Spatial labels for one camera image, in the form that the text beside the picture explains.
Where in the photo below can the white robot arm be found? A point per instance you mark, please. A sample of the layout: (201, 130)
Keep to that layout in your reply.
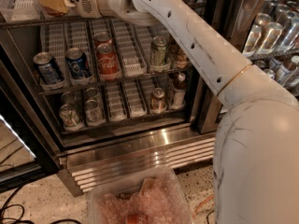
(256, 153)

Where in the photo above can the red coke can behind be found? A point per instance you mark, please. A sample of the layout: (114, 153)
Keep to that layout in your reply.
(102, 38)

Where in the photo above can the blue pepsi can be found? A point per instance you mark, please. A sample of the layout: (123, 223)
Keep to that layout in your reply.
(47, 67)
(77, 63)

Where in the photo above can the blue pepsi can left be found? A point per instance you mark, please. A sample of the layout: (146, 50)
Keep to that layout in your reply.
(47, 67)

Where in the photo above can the red coke can front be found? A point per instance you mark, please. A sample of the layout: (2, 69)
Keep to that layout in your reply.
(107, 59)

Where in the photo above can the stainless steel fridge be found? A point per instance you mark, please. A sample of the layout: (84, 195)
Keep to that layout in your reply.
(131, 137)

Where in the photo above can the silver can bottom back left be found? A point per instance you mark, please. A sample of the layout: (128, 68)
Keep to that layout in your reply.
(68, 98)

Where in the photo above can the green can middle shelf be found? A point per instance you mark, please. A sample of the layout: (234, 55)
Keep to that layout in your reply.
(158, 51)

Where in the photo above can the silver green can bottom left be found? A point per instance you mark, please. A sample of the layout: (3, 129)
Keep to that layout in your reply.
(69, 116)

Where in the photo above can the brown gold can front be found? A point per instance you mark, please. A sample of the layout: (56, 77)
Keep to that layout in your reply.
(180, 56)

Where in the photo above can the brown can bottom shelf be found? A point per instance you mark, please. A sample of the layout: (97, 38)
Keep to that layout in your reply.
(157, 100)

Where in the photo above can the white bottle bottom shelf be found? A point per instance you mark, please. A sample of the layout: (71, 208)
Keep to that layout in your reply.
(178, 91)

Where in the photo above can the open fridge door left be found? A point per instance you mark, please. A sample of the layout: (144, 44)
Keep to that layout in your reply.
(24, 154)

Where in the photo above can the closed glass fridge door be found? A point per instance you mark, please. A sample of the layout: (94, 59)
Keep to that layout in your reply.
(233, 20)

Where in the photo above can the red can in bin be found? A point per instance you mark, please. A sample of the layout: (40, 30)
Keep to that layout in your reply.
(136, 219)

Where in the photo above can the clear plastic bin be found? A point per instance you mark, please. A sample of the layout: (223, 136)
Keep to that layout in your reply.
(154, 193)

